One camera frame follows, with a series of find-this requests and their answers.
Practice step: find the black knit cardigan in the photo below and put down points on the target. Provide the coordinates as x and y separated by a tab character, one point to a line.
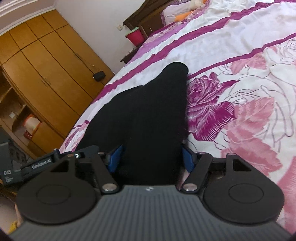
149	123

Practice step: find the small black hanging bag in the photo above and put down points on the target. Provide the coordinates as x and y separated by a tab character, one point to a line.
99	76

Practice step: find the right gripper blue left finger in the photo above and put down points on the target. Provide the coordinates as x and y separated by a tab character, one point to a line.
104	165

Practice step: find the lilac pillow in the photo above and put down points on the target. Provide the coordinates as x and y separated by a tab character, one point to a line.
169	14

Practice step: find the wooden wardrobe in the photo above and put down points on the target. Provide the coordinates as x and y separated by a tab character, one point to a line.
46	70

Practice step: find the dark wooden headboard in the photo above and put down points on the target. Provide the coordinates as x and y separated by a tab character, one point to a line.
148	17

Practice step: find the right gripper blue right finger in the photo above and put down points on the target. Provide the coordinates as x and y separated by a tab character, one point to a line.
198	166

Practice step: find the pink floral bed quilt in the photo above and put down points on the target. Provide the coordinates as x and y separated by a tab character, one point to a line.
241	87

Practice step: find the white container on shelf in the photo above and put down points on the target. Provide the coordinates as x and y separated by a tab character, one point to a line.
31	124

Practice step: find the red plastic bucket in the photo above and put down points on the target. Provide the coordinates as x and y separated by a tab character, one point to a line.
135	36

